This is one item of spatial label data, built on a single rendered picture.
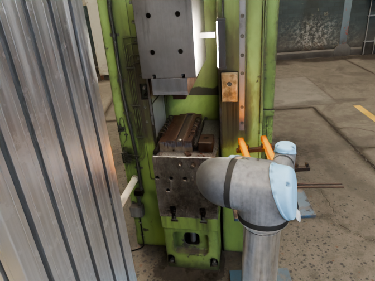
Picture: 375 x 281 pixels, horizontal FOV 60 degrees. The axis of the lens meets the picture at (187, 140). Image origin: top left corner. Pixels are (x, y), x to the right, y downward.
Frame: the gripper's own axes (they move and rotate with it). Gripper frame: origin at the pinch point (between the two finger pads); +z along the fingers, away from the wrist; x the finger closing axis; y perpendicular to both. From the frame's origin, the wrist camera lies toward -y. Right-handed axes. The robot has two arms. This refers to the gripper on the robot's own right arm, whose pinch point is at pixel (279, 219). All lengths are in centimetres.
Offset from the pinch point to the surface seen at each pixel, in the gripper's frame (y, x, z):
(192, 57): -55, -46, -54
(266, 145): -45.2, -7.5, -10.1
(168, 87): -54, -61, -38
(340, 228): -110, 51, 93
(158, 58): -53, -64, -54
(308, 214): -26.6, 14.1, 17.1
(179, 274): -43, -63, 93
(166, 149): -53, -66, 0
